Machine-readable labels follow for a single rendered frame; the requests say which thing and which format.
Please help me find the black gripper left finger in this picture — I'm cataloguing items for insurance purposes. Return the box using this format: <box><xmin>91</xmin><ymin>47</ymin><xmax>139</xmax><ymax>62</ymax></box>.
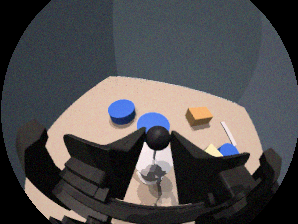
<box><xmin>63</xmin><ymin>127</ymin><xmax>146</xmax><ymax>201</ymax></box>

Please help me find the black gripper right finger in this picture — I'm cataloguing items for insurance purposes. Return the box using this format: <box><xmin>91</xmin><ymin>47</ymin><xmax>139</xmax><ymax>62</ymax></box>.
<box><xmin>170</xmin><ymin>131</ymin><xmax>250</xmax><ymax>205</ymax></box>

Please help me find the pale yellow block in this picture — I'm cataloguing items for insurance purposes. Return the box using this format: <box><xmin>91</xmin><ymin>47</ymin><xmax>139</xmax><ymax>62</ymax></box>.
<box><xmin>204</xmin><ymin>144</ymin><xmax>222</xmax><ymax>157</ymax></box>

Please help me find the orange rectangular block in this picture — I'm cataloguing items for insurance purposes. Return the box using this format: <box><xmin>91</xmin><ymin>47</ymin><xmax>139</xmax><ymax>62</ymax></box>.
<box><xmin>185</xmin><ymin>107</ymin><xmax>214</xmax><ymax>127</ymax></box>

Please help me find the blue short cylinder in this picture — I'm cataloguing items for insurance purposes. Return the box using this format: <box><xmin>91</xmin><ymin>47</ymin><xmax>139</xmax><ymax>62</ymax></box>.
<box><xmin>218</xmin><ymin>143</ymin><xmax>239</xmax><ymax>156</ymax></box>
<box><xmin>108</xmin><ymin>100</ymin><xmax>136</xmax><ymax>124</ymax></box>
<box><xmin>137</xmin><ymin>113</ymin><xmax>170</xmax><ymax>133</ymax></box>

